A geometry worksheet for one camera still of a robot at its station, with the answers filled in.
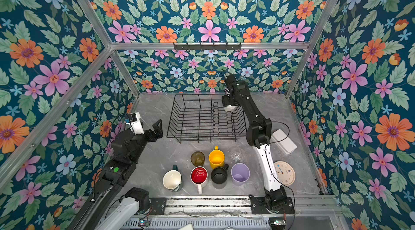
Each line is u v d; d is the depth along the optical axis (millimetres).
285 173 815
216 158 867
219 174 816
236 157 884
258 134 638
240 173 797
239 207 750
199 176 807
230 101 869
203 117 1049
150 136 636
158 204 737
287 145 891
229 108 951
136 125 604
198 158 878
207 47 927
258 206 734
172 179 803
